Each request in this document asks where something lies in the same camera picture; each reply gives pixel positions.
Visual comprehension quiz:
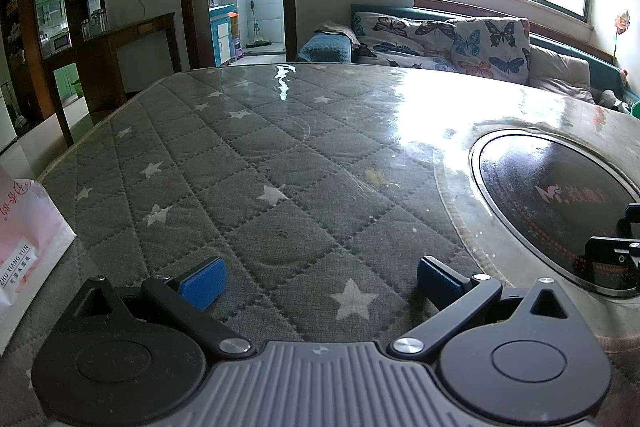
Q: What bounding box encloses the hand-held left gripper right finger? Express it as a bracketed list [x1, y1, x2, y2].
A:
[389, 256, 586, 359]

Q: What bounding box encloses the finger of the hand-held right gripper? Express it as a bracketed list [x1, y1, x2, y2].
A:
[585, 234, 640, 272]
[617, 203, 640, 237]

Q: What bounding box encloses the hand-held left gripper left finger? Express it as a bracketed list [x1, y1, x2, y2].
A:
[60, 257, 253, 360]

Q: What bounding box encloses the black round induction cooktop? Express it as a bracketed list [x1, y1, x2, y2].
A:
[469, 130, 640, 299]

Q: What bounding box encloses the grey plush toy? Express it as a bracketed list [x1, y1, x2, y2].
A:
[597, 88, 632, 112]

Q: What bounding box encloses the beige cushion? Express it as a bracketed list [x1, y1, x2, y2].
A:
[527, 44, 596, 104]

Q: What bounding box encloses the white pink paper bag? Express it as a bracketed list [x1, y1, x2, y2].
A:
[0, 164, 77, 356]

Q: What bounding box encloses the pinwheel flower decoration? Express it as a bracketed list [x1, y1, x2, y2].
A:
[612, 10, 632, 58]

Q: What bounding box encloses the butterfly print cushion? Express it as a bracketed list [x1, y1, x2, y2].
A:
[352, 11, 458, 72]
[447, 18, 532, 85]

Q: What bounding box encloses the broom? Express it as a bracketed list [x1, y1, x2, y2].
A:
[2, 79, 30, 130]

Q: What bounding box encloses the blue white cabinet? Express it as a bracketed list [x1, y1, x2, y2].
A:
[208, 4, 236, 68]

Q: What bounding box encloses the floor mop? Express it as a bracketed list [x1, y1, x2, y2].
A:
[245, 0, 272, 48]

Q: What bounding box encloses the white refrigerator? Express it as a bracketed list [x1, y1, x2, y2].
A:
[0, 82, 19, 154]

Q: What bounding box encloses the blue folded blanket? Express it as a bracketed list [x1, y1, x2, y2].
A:
[296, 32, 355, 64]

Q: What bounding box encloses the dark wooden console table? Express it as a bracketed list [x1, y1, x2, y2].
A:
[41, 12, 183, 146]

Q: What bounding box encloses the dark wooden shelf cabinet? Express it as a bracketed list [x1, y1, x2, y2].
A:
[0, 0, 103, 142]

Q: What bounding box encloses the green sofa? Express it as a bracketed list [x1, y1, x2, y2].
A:
[350, 4, 640, 108]

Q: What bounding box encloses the beige folded cloth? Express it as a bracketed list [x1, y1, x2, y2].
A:
[314, 19, 360, 45]

